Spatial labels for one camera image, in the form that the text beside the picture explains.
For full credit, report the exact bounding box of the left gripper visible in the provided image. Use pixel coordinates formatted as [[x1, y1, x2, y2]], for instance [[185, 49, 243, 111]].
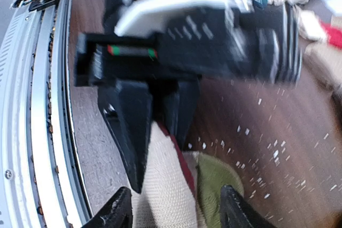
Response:
[[75, 0, 200, 193]]

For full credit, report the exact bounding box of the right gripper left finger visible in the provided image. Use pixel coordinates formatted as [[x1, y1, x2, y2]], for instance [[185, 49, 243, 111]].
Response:
[[82, 186, 133, 228]]

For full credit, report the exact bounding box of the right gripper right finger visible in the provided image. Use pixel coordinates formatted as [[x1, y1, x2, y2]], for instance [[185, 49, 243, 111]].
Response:
[[220, 185, 275, 228]]

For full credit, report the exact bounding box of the beige brown striped long sock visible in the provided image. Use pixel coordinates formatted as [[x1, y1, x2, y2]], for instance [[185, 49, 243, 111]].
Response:
[[131, 122, 244, 227]]

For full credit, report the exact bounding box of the tan brown sock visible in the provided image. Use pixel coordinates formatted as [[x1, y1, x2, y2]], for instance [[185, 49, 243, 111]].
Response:
[[304, 43, 341, 90]]

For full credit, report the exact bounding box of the cream white sock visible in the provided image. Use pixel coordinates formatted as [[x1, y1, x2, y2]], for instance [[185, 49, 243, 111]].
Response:
[[268, 0, 328, 42]]

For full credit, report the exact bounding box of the red and cream sock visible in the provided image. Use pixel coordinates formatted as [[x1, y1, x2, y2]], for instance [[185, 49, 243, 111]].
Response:
[[320, 22, 342, 49]]

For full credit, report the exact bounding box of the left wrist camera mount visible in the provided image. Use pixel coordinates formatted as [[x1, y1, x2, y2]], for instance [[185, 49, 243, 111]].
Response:
[[114, 0, 302, 83]]

